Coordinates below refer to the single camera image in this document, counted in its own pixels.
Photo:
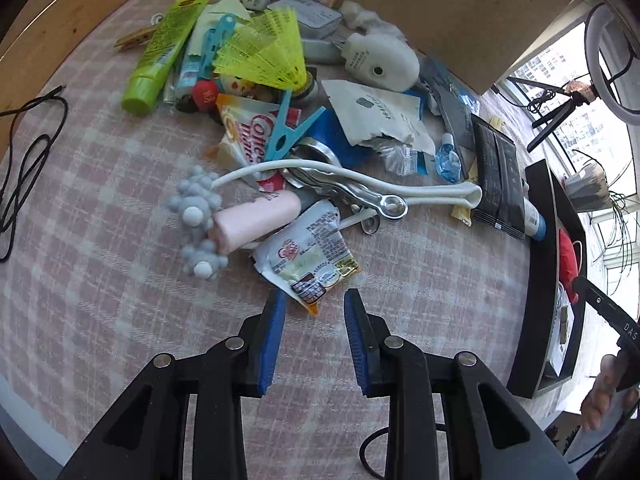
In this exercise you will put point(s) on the blue printed packet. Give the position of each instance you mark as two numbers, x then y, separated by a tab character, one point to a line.
472	100

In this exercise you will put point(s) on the grey and white ball toy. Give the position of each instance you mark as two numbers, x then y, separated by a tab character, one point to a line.
195	205

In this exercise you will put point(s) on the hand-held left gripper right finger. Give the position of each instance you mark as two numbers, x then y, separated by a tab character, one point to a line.
356	345

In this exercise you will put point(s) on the red cloth pouch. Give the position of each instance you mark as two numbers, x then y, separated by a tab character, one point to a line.
567	260

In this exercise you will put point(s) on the cardboard box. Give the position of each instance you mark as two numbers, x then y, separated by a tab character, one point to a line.
450	10

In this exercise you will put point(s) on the pink plaid covered desktop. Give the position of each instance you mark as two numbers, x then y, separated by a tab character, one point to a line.
125	320

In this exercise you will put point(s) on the red and white creamer packet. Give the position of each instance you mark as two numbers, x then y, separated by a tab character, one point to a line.
250	130

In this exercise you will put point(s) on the coffee creamer packet orange edge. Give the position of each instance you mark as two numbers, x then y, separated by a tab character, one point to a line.
305	250

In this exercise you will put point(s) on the white printed paper card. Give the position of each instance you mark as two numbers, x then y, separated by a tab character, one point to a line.
557	340

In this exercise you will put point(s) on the long white shoehorn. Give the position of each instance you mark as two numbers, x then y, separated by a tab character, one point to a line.
350	177

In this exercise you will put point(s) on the black wet wipes packet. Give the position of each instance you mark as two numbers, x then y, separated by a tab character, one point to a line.
497	180

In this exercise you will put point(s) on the cream paper packet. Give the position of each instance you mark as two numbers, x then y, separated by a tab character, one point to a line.
220	10

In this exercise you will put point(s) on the small red cylinder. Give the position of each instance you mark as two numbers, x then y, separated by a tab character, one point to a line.
206	95

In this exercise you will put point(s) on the potted spider plant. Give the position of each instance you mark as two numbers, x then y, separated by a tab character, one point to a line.
592	185

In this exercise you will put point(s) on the yellow plastic shuttlecock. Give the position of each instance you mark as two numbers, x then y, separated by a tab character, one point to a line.
270	50

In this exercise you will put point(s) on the black rectangular tray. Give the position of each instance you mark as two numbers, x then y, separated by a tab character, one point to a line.
532	310

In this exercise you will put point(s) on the person's right hand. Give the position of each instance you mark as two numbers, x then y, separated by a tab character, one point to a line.
602	395

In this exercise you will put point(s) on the white plastic handheld device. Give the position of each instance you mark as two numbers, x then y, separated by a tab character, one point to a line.
380	62

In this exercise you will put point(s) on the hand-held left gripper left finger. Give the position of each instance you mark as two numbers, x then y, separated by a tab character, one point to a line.
272	345

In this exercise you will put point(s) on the grey metal tin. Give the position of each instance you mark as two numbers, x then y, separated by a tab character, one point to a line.
305	15

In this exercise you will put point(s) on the green squeeze tube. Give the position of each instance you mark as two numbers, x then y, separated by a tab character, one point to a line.
160	50

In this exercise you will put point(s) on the torn white paper pouch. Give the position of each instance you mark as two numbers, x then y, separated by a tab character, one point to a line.
370	110

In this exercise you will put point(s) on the pink tube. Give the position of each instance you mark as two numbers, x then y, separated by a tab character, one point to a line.
255	220

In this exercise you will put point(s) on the wooden clothespin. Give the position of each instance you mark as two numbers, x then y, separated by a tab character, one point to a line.
132	39

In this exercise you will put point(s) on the small blue liquid bottle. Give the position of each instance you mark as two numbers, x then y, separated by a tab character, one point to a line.
447	160

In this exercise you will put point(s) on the black tripod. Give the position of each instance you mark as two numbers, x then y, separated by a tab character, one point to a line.
555	120

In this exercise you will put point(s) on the teal printed tube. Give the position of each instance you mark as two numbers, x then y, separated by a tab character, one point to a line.
189	72

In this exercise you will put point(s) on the chrome metal tool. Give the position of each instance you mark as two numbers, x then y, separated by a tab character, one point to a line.
350	190

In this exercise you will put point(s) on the white tube with blue cap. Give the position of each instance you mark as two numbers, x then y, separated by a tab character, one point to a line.
535	220

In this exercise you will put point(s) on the clear plastic wrapper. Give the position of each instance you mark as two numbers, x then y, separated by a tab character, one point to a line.
400	157

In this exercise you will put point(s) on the white cotton wad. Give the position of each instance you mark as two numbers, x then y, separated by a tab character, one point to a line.
365	15

